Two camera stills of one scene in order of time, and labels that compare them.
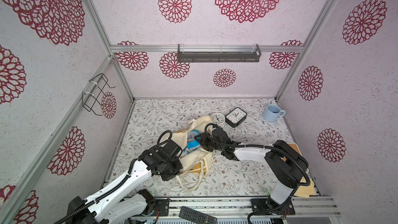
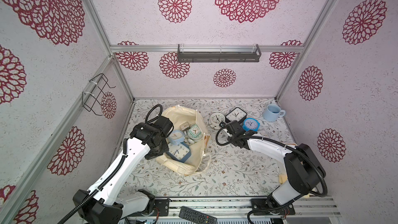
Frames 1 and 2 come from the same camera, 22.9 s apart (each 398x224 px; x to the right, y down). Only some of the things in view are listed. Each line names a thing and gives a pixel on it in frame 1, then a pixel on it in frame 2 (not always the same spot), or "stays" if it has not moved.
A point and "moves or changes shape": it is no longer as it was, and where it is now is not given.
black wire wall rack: (91, 100) stays
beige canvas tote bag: (194, 161) moves or changes shape
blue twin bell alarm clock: (192, 143) → (251, 124)
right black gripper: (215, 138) → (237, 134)
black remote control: (196, 217) stays
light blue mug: (272, 112) stays
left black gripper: (179, 167) → (165, 148)
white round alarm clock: (218, 119) stays
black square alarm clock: (236, 117) stays
